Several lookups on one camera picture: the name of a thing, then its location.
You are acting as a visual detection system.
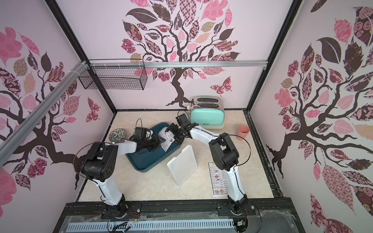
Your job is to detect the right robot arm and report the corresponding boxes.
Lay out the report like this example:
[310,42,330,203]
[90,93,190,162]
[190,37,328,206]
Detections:
[166,114,248,215]

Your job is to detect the small patterned bowl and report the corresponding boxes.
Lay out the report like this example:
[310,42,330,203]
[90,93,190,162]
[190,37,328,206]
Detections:
[108,129,127,143]

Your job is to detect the teal plastic tray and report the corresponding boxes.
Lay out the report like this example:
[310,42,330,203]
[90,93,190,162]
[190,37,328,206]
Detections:
[126,122,180,172]

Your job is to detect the pink plastic cup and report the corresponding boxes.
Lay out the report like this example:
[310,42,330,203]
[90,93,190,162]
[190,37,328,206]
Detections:
[236,124,250,140]

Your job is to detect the clear acrylic menu holder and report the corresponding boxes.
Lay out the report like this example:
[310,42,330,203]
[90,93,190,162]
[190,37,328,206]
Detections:
[167,145,198,186]

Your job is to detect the new menu sheet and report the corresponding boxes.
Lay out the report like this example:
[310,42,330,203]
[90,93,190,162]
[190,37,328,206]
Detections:
[158,127,175,152]

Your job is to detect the aluminium rail left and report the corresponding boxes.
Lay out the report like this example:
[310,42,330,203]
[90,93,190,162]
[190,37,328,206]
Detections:
[1,61,87,166]

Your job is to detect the mint green toaster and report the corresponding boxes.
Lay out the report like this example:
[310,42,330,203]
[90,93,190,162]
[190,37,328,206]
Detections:
[189,96,225,129]

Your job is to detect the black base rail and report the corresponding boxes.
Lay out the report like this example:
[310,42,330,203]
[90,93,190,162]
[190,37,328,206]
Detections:
[54,198,304,233]

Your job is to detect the white slotted cable duct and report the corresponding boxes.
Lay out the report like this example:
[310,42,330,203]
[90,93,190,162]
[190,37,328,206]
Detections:
[64,219,236,233]

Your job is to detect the black wire basket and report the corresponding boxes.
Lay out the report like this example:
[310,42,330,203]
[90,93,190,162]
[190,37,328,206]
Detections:
[79,58,148,90]

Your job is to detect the aluminium rail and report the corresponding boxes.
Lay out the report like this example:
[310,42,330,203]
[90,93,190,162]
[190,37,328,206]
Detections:
[1,61,87,166]
[144,60,268,69]

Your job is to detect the aluminium rail back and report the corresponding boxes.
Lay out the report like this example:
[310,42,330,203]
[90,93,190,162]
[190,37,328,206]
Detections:
[144,60,268,69]

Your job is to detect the old menu sheet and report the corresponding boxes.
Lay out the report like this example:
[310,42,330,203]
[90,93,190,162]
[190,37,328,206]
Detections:
[208,162,228,198]

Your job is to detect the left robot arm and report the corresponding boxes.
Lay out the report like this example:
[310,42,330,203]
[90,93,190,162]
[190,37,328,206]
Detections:
[73,127,166,218]

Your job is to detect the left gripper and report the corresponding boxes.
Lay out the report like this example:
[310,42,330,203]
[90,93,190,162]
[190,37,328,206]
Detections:
[143,134,168,152]

